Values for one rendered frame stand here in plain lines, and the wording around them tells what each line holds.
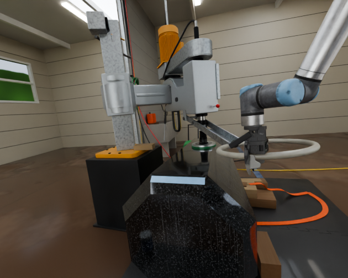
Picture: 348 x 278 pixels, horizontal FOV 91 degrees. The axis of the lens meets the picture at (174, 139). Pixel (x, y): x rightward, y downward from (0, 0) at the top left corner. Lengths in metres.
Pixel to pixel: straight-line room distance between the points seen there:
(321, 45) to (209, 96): 0.86
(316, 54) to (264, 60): 5.72
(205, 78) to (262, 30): 5.35
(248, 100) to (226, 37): 5.81
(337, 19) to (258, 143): 0.45
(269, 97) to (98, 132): 7.19
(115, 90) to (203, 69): 0.85
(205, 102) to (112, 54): 1.03
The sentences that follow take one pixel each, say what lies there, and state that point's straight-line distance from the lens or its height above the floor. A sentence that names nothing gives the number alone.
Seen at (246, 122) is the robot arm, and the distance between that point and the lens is 0.77.
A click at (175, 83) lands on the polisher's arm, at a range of 1.85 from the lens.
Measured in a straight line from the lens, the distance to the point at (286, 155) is 0.84.
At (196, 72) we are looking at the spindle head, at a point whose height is 1.43.
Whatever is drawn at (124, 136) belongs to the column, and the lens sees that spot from 1.86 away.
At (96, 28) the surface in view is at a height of 1.93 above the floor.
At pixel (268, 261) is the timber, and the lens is 1.48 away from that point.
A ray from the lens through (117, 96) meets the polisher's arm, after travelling 1.78.
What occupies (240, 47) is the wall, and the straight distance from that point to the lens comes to 6.47.
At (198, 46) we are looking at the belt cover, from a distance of 1.49.
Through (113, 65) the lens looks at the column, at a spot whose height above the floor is 1.64.
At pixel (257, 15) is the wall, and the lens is 6.85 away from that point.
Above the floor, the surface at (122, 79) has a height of 1.50.
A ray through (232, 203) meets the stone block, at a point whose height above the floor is 0.66.
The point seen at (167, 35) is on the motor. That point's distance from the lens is 2.20.
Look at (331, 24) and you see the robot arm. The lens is 0.82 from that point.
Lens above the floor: 1.15
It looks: 10 degrees down
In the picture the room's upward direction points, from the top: 5 degrees counter-clockwise
